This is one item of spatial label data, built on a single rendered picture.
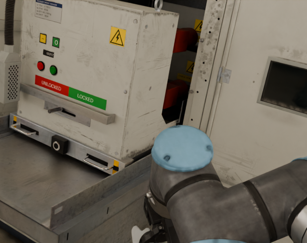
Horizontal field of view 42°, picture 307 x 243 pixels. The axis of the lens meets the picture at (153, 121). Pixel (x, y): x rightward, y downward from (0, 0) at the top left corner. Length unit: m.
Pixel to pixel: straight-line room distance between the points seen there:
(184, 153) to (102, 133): 0.75
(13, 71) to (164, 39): 0.52
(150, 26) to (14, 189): 0.62
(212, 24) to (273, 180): 0.95
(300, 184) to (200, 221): 0.14
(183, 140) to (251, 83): 0.81
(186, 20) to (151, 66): 0.93
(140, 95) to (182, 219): 0.75
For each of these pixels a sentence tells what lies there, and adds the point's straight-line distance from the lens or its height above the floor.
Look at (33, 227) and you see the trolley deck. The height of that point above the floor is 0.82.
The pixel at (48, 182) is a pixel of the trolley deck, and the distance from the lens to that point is 1.29.
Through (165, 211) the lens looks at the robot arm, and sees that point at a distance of 0.69.
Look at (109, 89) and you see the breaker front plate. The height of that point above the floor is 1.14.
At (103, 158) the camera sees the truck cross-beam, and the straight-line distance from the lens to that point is 1.32.
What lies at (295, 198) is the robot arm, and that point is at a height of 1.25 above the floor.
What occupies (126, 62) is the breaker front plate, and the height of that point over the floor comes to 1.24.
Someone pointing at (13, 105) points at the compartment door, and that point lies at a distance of 1.83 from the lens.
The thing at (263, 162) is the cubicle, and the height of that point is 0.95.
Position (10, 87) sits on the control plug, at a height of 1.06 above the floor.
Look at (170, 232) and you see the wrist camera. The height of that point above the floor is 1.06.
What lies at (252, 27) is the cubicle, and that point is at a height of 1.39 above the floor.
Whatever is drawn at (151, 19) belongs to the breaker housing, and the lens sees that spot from 1.21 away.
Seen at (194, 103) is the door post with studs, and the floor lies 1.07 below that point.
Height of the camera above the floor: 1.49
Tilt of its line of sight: 20 degrees down
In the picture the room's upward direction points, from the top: 10 degrees clockwise
